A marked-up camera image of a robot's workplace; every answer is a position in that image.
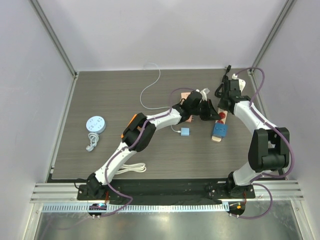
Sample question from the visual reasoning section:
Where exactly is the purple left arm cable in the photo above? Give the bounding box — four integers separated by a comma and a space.
104, 87, 198, 218

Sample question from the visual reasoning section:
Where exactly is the beige red power strip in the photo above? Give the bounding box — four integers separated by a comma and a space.
211, 108, 228, 143

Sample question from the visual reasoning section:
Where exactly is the white slotted cable duct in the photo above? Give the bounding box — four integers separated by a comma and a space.
42, 202, 229, 214

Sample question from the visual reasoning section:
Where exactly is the tan cube socket adapter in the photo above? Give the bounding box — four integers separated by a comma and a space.
180, 92, 191, 101

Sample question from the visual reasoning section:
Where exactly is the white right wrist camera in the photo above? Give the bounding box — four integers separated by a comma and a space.
231, 74, 246, 94

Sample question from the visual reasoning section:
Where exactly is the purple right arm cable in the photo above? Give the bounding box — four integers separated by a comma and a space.
236, 67, 296, 220

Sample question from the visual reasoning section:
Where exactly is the light blue charger plug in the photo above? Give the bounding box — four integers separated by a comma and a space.
180, 127, 190, 137

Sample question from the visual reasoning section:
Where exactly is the pink charger plug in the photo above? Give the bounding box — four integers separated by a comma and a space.
186, 115, 195, 123

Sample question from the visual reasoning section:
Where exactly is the orange power strip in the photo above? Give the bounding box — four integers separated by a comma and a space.
120, 114, 137, 139

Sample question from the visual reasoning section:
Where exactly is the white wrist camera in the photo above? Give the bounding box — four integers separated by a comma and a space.
231, 74, 246, 94
196, 88, 210, 101

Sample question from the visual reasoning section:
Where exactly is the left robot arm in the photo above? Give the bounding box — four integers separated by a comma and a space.
86, 88, 221, 200

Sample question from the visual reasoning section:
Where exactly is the thin white charging cable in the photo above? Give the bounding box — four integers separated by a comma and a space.
139, 62, 182, 134

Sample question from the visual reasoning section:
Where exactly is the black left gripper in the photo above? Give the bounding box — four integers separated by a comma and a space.
190, 99, 222, 122

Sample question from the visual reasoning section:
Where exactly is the left aluminium frame post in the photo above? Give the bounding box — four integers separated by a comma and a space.
28, 0, 77, 79

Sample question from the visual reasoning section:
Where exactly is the aluminium frame post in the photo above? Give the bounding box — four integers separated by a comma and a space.
28, 0, 77, 79
249, 0, 297, 71

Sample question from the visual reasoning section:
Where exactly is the right aluminium frame post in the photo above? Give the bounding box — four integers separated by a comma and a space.
249, 0, 297, 71

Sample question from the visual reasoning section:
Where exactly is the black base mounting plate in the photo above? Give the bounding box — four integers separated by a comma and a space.
77, 178, 256, 202

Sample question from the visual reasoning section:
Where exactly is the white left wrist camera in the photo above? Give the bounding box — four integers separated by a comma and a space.
196, 88, 210, 101

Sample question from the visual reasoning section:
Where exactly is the blue cube adapter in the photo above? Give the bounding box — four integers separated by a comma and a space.
212, 122, 228, 139

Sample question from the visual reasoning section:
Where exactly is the black power cord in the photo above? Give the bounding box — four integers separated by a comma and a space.
214, 64, 232, 97

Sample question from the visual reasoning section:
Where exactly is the aluminium front rail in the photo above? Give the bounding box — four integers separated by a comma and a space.
30, 178, 304, 205

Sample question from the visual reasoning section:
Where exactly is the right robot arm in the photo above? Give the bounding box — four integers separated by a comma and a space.
218, 78, 290, 198

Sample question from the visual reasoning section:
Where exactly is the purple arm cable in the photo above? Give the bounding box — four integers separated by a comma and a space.
104, 87, 198, 218
236, 67, 296, 220

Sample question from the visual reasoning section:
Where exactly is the round light blue socket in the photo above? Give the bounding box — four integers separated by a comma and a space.
85, 115, 106, 134

